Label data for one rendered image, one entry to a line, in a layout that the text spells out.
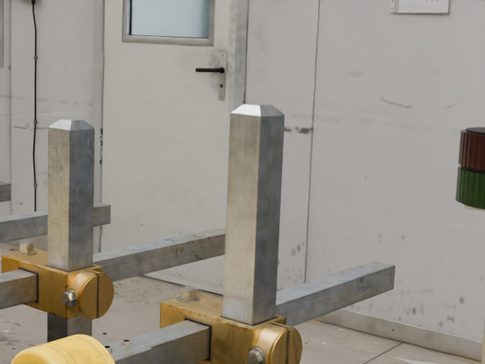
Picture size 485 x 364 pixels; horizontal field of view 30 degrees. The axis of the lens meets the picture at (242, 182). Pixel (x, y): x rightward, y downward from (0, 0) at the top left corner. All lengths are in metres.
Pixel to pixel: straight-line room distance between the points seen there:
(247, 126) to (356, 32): 3.05
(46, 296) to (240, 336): 0.27
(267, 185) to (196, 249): 0.40
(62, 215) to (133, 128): 3.63
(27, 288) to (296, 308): 0.29
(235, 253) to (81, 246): 0.23
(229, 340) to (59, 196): 0.26
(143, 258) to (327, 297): 0.25
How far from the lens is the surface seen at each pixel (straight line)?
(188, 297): 0.87
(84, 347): 0.73
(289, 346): 0.82
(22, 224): 1.31
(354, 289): 1.03
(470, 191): 0.61
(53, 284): 0.99
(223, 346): 0.83
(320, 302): 0.98
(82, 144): 0.97
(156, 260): 1.14
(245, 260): 0.80
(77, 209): 0.97
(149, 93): 4.52
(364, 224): 3.85
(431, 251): 3.73
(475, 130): 0.62
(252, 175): 0.79
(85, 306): 0.97
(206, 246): 1.20
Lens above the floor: 1.22
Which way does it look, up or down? 9 degrees down
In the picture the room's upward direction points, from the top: 2 degrees clockwise
